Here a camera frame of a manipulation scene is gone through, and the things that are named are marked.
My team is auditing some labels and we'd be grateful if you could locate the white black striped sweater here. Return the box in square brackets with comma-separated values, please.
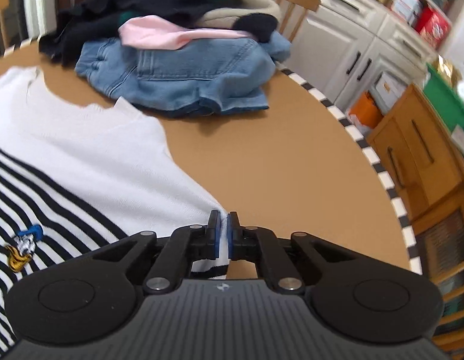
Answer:
[0, 67, 220, 358]

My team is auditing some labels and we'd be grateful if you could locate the wooden sideboard with drawers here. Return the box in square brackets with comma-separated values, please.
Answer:
[367, 85, 464, 359]

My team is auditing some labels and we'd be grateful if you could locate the orange bag on floor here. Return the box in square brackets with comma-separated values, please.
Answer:
[348, 91, 383, 129]

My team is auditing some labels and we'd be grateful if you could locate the green plastic bin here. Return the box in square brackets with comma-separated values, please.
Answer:
[423, 63, 464, 133]

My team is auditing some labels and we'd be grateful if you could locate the white kitchen cabinet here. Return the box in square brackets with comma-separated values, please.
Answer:
[240, 0, 439, 113]

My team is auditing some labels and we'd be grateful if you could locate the blue denim jacket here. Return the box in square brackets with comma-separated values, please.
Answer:
[75, 32, 291, 118]

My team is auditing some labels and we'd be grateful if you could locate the pink garment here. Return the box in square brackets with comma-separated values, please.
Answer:
[118, 16, 255, 50]

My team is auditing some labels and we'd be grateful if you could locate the red printed tin box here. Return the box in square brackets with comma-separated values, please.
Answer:
[415, 7, 451, 49]

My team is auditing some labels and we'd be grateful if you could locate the green navy sweater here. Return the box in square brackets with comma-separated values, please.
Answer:
[37, 0, 243, 67]

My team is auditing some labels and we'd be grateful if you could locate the white red carton box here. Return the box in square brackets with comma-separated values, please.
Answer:
[390, 0, 423, 27]

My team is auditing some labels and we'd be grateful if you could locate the cream black knit garment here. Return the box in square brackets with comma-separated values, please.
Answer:
[196, 0, 281, 43]

